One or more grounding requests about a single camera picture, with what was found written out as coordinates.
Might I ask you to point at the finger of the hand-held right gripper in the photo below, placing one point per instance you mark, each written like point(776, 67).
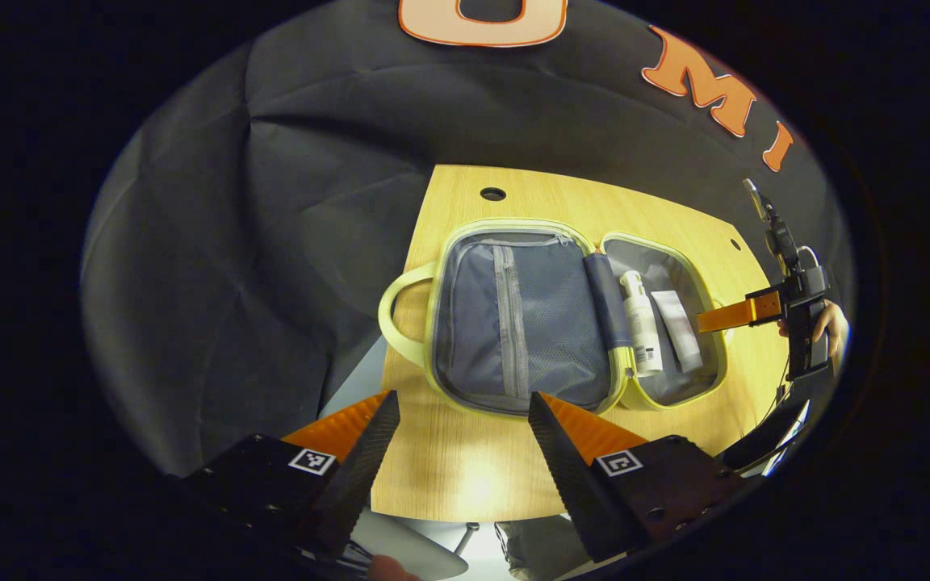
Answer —
point(735, 313)

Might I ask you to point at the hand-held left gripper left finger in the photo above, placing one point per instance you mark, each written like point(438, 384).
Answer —
point(364, 472)

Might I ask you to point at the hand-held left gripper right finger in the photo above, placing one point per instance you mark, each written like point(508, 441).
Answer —
point(566, 476)

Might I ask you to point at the white squeeze tube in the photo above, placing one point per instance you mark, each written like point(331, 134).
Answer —
point(679, 331)

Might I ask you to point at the white pump bottle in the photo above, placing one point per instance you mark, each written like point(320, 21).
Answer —
point(643, 327)

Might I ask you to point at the pale yellow suitcase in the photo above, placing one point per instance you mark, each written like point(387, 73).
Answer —
point(546, 331)

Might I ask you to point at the person's grey trouser leg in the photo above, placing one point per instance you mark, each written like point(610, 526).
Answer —
point(542, 549)

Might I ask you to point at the grey chair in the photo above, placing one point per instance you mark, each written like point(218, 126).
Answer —
point(416, 549)

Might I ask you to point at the black backdrop cloth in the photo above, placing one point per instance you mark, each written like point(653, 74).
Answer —
point(271, 242)

